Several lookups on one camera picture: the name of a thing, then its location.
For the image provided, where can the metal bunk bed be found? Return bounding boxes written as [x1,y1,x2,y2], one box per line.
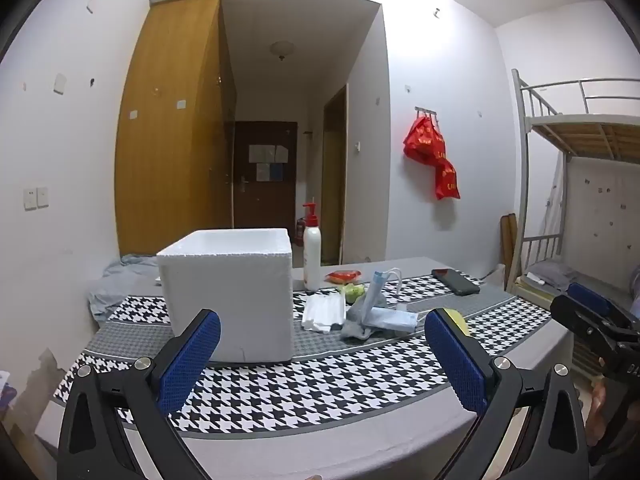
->
[511,69,640,306]

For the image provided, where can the blue face mask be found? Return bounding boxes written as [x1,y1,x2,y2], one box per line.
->
[361,268,405,321]

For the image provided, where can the white wall sockets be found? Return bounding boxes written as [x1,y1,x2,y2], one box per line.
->
[23,186,49,210]

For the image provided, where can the grey sock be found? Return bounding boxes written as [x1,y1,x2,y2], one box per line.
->
[341,292,387,344]

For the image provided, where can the white plastic bag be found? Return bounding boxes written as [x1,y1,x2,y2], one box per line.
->
[482,262,508,290]

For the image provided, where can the person's right hand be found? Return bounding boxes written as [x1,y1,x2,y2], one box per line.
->
[586,377,609,447]

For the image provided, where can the houndstooth table mat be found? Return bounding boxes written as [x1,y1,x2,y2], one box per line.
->
[52,271,553,435]

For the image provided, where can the white lotion pump bottle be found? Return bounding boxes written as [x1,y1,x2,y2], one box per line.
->
[301,202,322,292]

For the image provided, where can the grey pillow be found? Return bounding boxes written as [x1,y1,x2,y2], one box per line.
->
[525,259,581,291]

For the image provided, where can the wooden wardrobe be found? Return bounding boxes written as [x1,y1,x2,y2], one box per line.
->
[114,0,238,257]

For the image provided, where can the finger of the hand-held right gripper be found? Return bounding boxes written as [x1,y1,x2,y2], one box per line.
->
[550,294,640,356]
[569,282,640,333]

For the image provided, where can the dark brown door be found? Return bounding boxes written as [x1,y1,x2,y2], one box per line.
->
[232,121,299,231]

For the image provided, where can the wooden side doorway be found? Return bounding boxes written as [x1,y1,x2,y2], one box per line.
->
[322,84,349,266]

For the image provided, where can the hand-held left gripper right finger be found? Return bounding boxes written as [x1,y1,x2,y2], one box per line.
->
[424,308,586,480]

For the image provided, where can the light blue cloth pile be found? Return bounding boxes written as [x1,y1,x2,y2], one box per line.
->
[89,254,163,318]

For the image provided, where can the black smartphone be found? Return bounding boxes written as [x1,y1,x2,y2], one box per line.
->
[431,268,482,295]

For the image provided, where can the white foam box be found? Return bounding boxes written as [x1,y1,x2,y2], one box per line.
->
[156,229,293,365]

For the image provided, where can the wooden boards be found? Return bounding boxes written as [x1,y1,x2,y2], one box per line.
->
[501,213,518,291]

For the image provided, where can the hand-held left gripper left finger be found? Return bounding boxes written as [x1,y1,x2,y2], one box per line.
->
[57,308,222,480]

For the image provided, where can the red plastic bag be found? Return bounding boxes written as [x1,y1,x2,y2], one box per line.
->
[403,112,461,201]

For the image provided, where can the white and blue paper notices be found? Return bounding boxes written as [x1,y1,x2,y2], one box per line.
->
[248,144,289,182]

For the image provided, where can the yellow sponge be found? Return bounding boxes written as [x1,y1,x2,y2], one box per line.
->
[447,308,471,338]

